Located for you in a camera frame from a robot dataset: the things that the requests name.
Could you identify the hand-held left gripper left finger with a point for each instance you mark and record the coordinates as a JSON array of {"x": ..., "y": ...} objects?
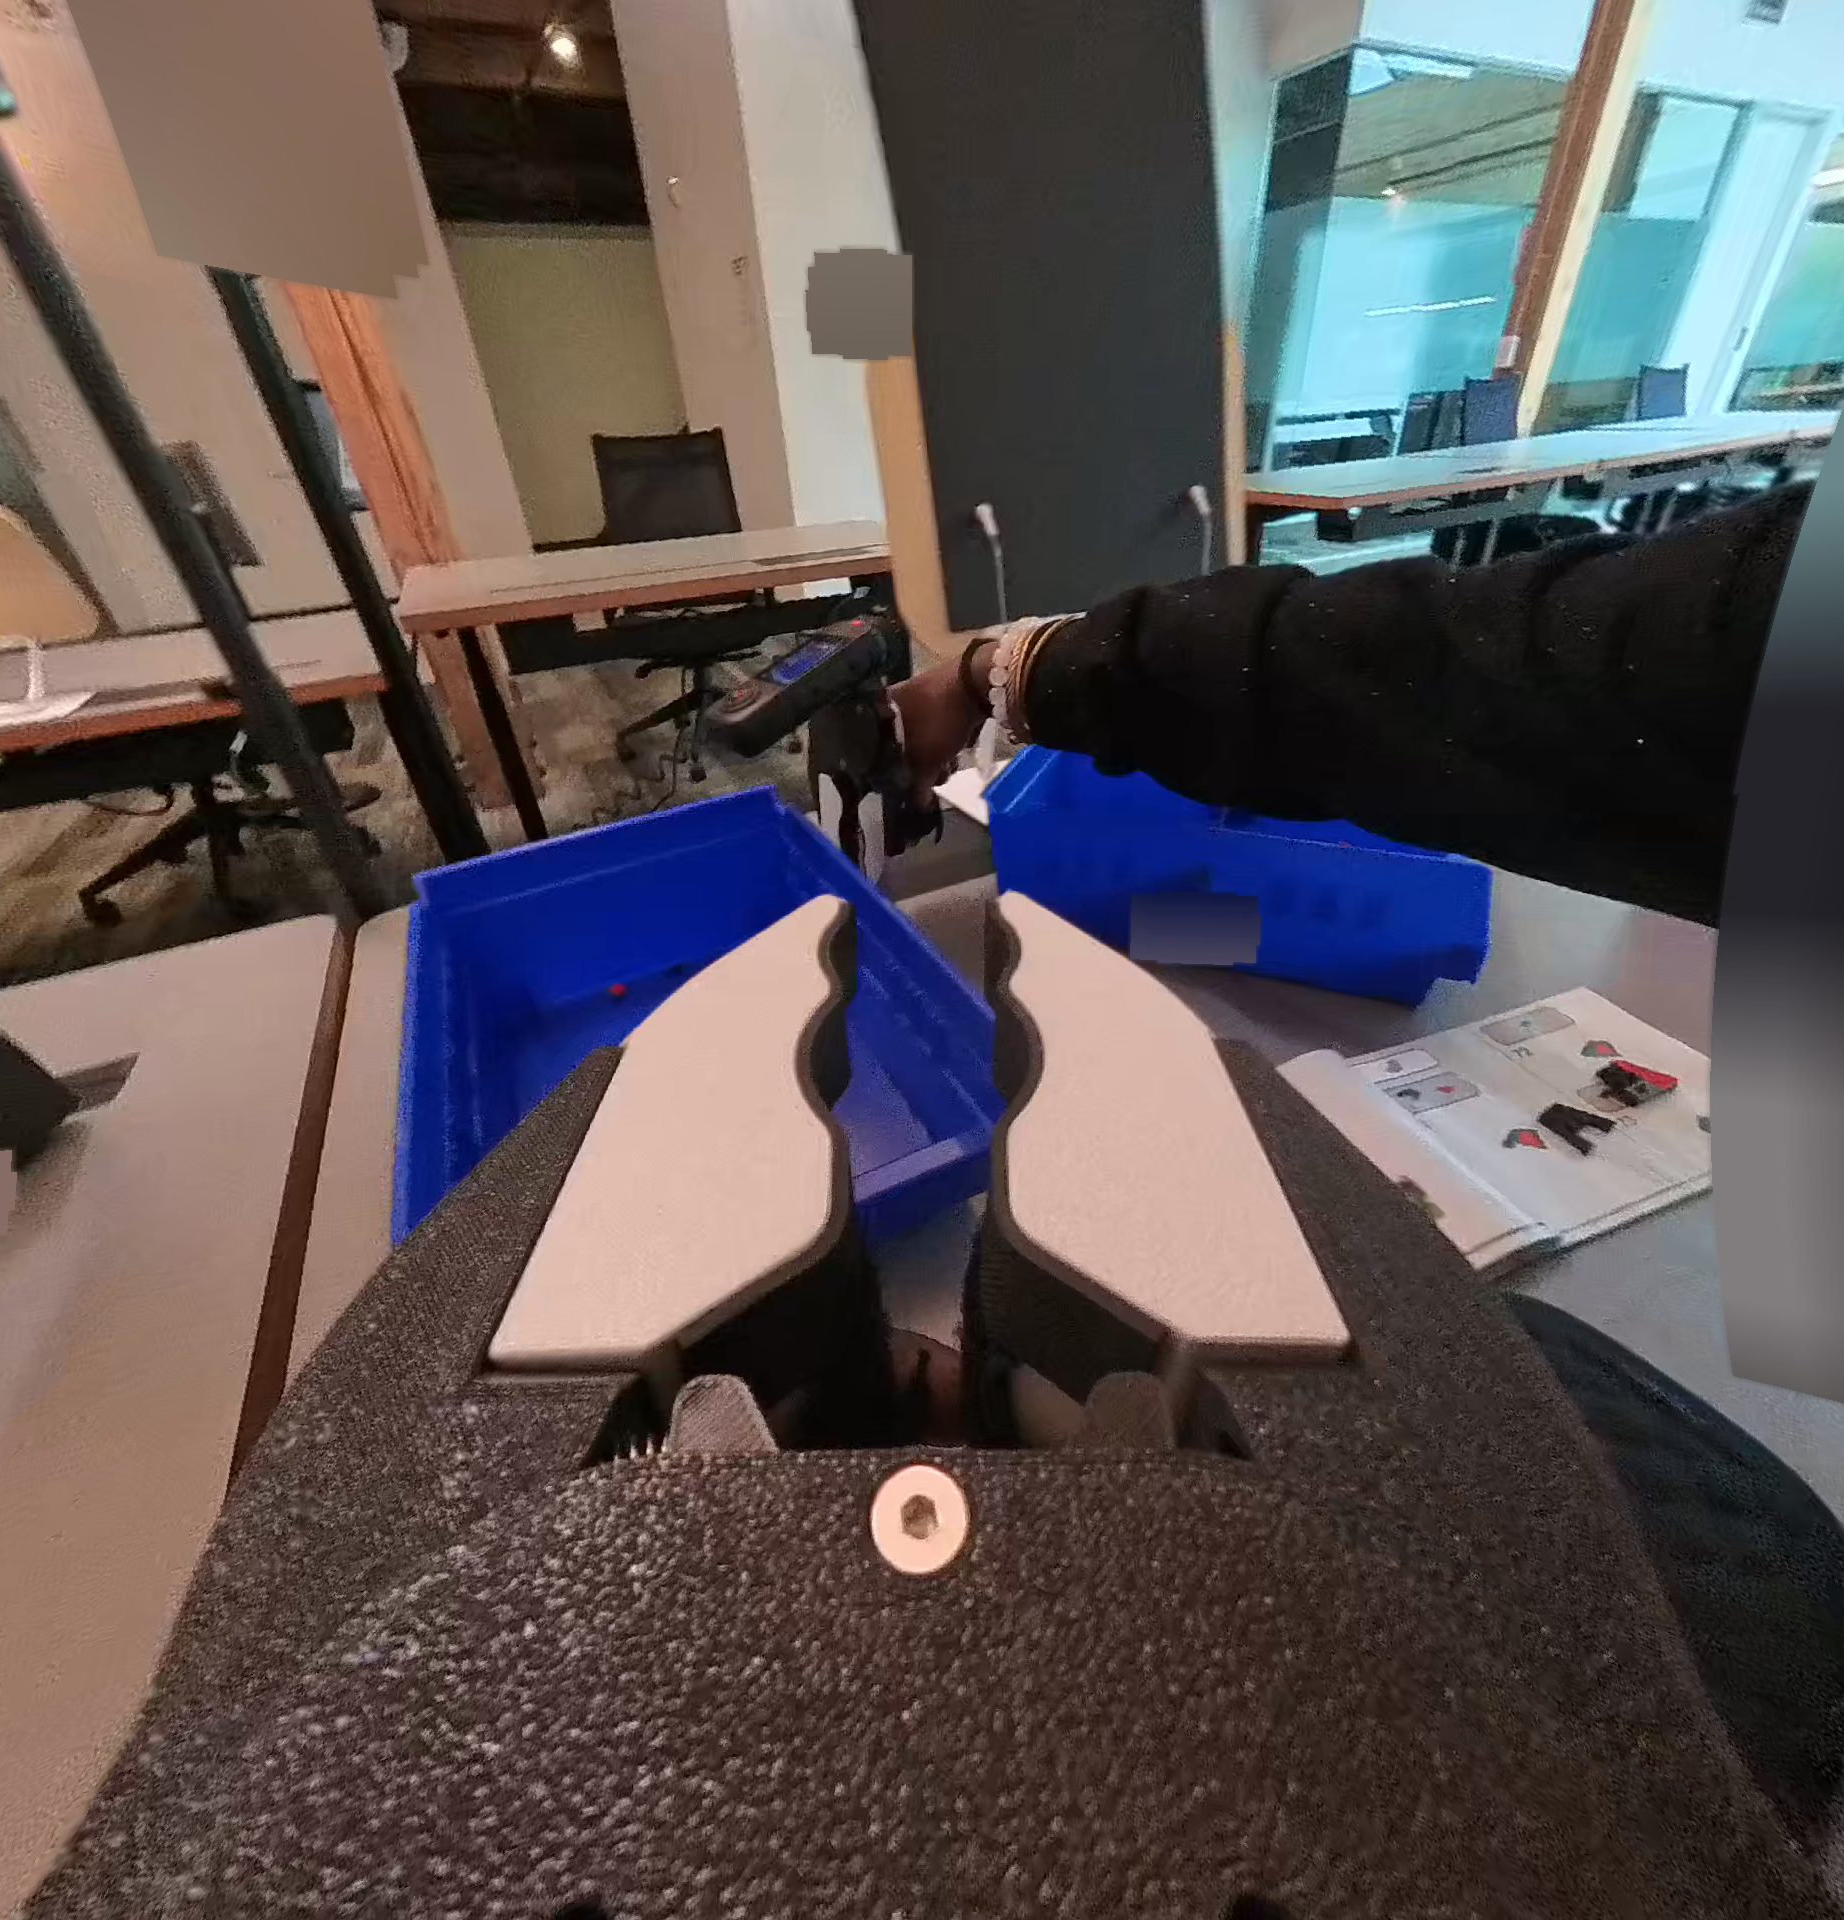
[{"x": 681, "y": 1170}]

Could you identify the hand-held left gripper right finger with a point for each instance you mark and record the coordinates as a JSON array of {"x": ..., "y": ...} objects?
[{"x": 1161, "y": 1185}]

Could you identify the blue plastic bin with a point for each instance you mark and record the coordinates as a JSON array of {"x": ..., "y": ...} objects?
[
  {"x": 1311, "y": 885},
  {"x": 532, "y": 960}
]

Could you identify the person's right forearm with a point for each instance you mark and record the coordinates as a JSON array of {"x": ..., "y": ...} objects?
[{"x": 1386, "y": 721}]

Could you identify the person's right hand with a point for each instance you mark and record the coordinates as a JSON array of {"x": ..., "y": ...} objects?
[{"x": 937, "y": 721}]

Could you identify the wooden office desk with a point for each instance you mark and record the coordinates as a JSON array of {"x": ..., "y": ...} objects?
[
  {"x": 188, "y": 667},
  {"x": 636, "y": 577}
]

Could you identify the black office chair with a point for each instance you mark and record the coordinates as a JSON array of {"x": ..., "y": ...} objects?
[
  {"x": 665, "y": 484},
  {"x": 241, "y": 832}
]

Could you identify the white instruction booklet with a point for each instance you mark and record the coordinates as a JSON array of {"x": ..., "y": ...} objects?
[{"x": 1491, "y": 1170}]

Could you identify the dark grey partition panel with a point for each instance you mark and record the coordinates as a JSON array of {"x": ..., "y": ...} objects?
[{"x": 1056, "y": 301}]

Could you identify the black textured seat cushion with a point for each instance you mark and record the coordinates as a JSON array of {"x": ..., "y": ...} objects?
[{"x": 1734, "y": 1531}]

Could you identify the black tripod stand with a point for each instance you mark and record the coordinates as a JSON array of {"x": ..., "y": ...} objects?
[{"x": 161, "y": 495}]

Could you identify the black object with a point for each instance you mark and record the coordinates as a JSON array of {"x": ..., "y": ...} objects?
[{"x": 7, "y": 1087}]

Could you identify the long wooden table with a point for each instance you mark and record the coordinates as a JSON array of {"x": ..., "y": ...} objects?
[{"x": 1462, "y": 473}]

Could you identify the blue office chair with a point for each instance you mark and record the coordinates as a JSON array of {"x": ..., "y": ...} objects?
[
  {"x": 1661, "y": 393},
  {"x": 1491, "y": 409}
]

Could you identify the beige chair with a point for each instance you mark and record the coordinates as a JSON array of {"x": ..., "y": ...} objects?
[{"x": 16, "y": 577}]

